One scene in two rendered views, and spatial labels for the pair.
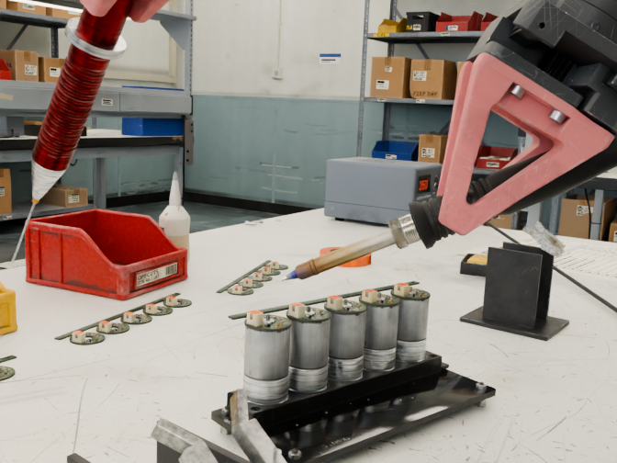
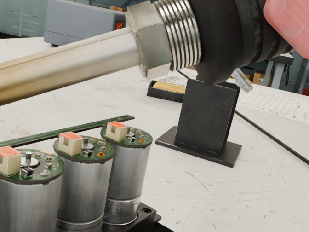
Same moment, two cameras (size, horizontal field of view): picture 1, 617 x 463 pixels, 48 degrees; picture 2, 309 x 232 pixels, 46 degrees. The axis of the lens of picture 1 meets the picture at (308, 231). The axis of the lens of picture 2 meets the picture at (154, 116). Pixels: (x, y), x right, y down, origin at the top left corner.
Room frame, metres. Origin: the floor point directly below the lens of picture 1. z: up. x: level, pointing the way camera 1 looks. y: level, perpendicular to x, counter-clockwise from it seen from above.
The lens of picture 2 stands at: (0.27, -0.02, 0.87)
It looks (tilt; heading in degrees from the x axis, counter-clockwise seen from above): 16 degrees down; 342
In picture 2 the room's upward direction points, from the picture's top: 11 degrees clockwise
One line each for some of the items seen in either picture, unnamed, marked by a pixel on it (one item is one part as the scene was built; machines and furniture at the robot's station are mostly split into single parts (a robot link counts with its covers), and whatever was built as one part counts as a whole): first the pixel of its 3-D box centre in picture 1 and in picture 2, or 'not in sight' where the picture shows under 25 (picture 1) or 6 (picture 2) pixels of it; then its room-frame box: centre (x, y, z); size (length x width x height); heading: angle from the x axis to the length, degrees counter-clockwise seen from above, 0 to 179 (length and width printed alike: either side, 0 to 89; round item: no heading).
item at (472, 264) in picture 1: (497, 265); (174, 91); (0.77, -0.21, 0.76); 0.07 x 0.05 x 0.02; 70
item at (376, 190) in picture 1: (383, 191); (89, 29); (1.10, -0.12, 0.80); 0.15 x 0.12 x 0.10; 60
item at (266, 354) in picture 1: (266, 366); not in sight; (0.35, 0.02, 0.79); 0.02 x 0.02 x 0.05
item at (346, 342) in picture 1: (342, 346); (21, 223); (0.39, -0.02, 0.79); 0.02 x 0.02 x 0.05
